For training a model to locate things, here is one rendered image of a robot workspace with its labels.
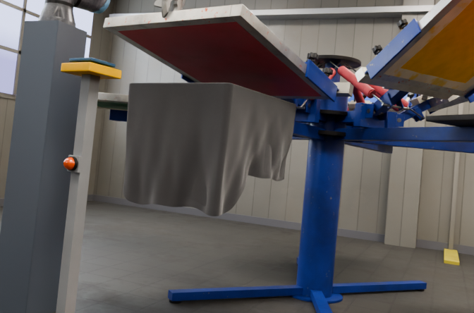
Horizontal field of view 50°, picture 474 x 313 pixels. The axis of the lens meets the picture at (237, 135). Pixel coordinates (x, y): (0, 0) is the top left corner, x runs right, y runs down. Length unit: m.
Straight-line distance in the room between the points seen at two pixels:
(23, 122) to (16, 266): 0.58
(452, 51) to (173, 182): 1.28
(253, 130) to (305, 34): 4.27
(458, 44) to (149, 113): 1.27
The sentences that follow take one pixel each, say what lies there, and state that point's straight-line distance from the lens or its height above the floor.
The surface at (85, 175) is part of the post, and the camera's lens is 1.62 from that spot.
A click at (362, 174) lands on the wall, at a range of 5.62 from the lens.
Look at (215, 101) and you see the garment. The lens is 1.64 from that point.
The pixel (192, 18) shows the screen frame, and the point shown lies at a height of 1.14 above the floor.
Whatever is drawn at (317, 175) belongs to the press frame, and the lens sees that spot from 2.82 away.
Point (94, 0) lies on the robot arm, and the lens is 2.37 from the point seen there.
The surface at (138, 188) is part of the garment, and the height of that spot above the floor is 0.57.
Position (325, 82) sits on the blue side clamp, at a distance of 2.09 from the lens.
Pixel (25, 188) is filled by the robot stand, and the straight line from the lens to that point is 2.21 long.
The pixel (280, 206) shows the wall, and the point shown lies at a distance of 5.83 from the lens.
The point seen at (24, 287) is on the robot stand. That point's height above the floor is 0.13.
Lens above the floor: 0.71
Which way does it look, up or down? 3 degrees up
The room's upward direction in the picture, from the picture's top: 5 degrees clockwise
